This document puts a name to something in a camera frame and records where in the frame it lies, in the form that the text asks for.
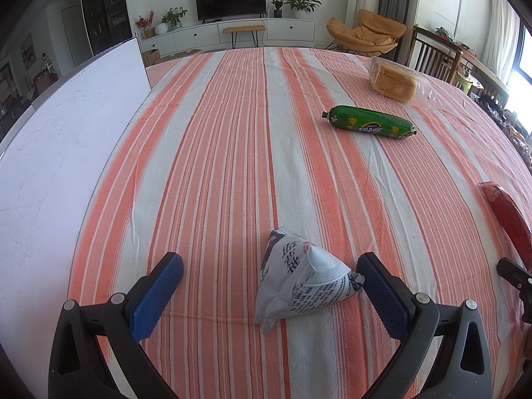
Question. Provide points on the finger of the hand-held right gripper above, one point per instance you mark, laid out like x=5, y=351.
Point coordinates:
x=517, y=276

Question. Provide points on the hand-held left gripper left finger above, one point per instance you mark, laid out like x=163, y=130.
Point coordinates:
x=156, y=295

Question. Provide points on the wooden bench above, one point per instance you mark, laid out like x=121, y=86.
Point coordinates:
x=244, y=29

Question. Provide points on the black television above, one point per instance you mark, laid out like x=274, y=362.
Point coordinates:
x=230, y=0

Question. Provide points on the wooden dining table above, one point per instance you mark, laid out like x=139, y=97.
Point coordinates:
x=484, y=68

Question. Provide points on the bread loaf in clear bag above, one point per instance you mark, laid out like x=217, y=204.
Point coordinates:
x=392, y=81

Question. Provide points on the small potted plant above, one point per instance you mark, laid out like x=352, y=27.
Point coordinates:
x=277, y=7

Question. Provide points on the dark display cabinet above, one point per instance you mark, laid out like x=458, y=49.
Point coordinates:
x=106, y=8

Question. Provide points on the white board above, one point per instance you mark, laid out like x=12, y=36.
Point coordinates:
x=62, y=153

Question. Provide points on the wooden dining chair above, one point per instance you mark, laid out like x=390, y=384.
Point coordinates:
x=432, y=52

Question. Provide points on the sheer window curtain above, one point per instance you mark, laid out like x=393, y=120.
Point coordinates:
x=503, y=33

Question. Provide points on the orange striped tablecloth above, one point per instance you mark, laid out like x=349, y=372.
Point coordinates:
x=249, y=153

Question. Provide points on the red snack packet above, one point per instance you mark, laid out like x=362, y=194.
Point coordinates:
x=505, y=212

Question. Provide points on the white TV cabinet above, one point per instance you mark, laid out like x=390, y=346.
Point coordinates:
x=286, y=31

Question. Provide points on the white triangular snack packet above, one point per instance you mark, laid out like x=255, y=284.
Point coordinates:
x=299, y=286

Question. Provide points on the red flower arrangement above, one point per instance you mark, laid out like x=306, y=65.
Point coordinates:
x=145, y=23

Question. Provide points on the orange lounge chair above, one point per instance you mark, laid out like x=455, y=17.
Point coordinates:
x=370, y=31

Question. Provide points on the green sausage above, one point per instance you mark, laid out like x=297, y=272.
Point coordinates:
x=370, y=122

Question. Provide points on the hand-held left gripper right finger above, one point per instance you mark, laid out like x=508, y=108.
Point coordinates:
x=384, y=295

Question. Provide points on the cardboard box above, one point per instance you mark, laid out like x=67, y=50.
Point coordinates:
x=151, y=57

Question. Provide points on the large leafy potted plant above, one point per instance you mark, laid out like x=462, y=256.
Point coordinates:
x=301, y=4

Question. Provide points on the white round vase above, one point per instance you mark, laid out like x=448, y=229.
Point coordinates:
x=161, y=28

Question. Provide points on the green stool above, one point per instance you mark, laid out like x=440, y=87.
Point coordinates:
x=463, y=83

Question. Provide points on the green plant in glass vase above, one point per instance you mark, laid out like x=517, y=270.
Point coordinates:
x=174, y=16

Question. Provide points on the pile of assorted goods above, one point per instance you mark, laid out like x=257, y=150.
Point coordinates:
x=511, y=129

